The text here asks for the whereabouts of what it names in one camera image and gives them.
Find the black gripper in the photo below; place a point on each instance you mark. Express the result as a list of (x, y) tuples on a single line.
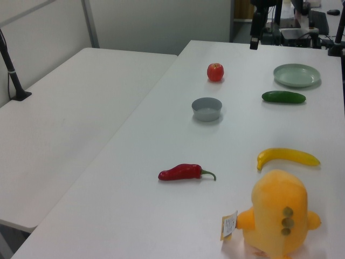
[(258, 24)]

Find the red apple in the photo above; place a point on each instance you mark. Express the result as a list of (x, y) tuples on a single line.
[(215, 72)]

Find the grey bowl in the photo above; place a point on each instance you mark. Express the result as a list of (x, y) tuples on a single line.
[(206, 112)]

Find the thin black vertical pole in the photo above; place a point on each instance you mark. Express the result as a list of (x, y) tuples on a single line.
[(278, 16)]

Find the black electronics box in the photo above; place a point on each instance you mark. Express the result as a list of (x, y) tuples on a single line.
[(295, 36)]

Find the pale green plate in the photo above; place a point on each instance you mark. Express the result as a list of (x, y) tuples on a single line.
[(297, 75)]

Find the green cucumber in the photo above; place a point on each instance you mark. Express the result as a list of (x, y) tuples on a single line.
[(283, 97)]

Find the black computer mouse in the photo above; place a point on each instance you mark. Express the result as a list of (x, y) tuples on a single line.
[(333, 12)]

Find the yellow banana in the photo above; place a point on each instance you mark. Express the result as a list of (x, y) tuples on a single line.
[(288, 155)]

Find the red chili pepper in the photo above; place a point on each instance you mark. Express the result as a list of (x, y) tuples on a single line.
[(180, 172)]

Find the orange plush toy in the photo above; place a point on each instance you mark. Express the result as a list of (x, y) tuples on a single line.
[(279, 213)]

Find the paper tag of plush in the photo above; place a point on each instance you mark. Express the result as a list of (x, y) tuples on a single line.
[(229, 225)]

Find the white side table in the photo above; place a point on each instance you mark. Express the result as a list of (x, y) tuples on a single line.
[(67, 108)]

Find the black camera stand pole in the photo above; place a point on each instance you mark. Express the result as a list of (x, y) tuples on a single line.
[(12, 73), (337, 40)]

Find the grey metal partition post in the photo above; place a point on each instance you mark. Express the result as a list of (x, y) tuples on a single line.
[(90, 21)]

